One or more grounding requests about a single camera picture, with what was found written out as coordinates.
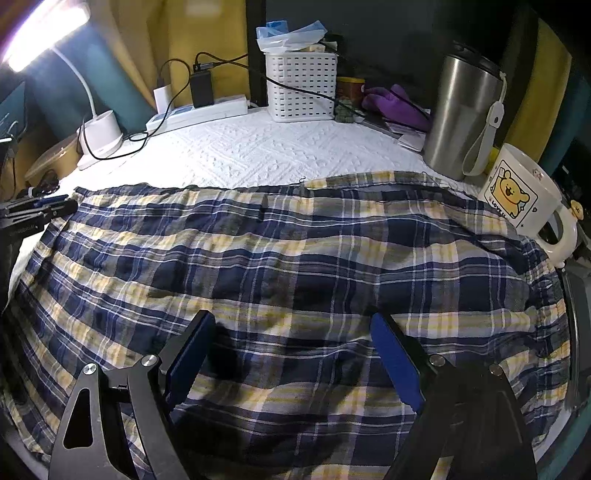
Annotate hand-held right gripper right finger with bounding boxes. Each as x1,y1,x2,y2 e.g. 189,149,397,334
369,313,539,480

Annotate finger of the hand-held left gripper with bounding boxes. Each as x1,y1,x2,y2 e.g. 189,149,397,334
9,195,70,209
28,200,79,223

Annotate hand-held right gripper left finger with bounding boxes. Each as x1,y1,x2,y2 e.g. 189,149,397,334
48,309,218,480

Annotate plaid pants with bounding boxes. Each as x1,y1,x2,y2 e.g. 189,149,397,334
0,171,575,480

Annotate tan lidded container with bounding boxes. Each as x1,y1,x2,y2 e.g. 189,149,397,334
23,134,84,185

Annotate white desk lamp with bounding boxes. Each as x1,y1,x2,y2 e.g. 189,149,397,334
0,0,125,171

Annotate tablet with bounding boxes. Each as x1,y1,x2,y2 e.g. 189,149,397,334
0,80,26,139

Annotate white power strip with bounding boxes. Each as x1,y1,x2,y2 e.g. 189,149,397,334
145,95,250,134

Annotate black charger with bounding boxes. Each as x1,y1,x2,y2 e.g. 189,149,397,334
191,70,215,108

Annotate white bear mug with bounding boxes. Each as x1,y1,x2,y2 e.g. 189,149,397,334
478,143,579,266

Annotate white papers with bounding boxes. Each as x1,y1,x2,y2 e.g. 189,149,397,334
383,117,428,152

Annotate yellow curtain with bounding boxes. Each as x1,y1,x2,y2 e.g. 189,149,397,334
92,0,259,116
501,28,573,162

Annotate purple cloth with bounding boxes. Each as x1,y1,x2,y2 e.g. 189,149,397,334
361,84,432,132

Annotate steel tumbler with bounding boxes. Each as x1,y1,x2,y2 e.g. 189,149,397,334
424,41,506,182

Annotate white plastic basket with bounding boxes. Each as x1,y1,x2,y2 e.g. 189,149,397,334
264,51,338,122

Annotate brown jar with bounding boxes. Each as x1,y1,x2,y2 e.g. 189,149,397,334
336,76,366,104

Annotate blue plastic bag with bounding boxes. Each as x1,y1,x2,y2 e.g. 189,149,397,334
256,21,328,54

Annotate black cable bundle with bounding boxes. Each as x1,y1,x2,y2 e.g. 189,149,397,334
18,168,61,199

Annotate black vertical post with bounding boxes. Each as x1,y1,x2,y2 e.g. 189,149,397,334
246,0,269,108

